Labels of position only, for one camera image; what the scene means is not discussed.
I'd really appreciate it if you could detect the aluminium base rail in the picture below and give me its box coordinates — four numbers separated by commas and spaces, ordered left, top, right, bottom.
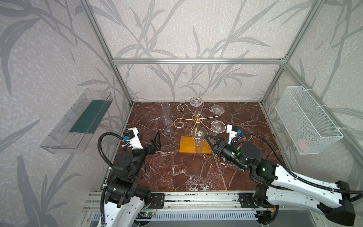
82, 190, 313, 212

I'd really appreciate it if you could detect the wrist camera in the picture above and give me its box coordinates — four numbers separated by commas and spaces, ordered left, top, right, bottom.
226, 124, 243, 146
122, 127, 143, 149

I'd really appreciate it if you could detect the pink object in basket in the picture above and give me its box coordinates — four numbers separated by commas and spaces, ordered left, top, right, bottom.
296, 139, 311, 152

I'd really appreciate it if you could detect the gold wire glass rack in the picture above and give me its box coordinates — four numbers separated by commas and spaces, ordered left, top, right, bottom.
173, 102, 221, 131

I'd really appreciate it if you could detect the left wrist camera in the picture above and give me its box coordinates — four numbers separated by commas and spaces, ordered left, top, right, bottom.
122, 127, 143, 149

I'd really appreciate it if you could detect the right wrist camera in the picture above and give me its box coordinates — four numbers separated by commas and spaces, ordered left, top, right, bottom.
226, 124, 243, 146

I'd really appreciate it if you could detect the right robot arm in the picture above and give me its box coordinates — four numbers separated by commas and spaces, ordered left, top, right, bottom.
205, 135, 355, 226

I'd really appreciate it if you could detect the clear plastic wall shelf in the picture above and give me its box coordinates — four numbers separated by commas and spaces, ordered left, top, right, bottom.
40, 89, 113, 154

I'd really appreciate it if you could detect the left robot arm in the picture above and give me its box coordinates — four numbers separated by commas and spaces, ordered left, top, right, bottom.
97, 128, 161, 227

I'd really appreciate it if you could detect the wine glass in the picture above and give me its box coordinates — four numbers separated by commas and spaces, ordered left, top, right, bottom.
210, 105, 225, 115
210, 120, 226, 134
164, 120, 174, 136
191, 126, 208, 154
161, 102, 171, 122
190, 96, 204, 116

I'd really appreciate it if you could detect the white wire mesh basket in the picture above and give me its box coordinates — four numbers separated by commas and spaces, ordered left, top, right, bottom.
275, 86, 344, 155

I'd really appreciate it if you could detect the green circuit board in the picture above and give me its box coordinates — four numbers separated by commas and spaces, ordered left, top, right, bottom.
137, 211, 156, 219

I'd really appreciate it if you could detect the yellow wooden rack base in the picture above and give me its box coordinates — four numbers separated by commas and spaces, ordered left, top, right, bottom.
179, 136, 212, 154

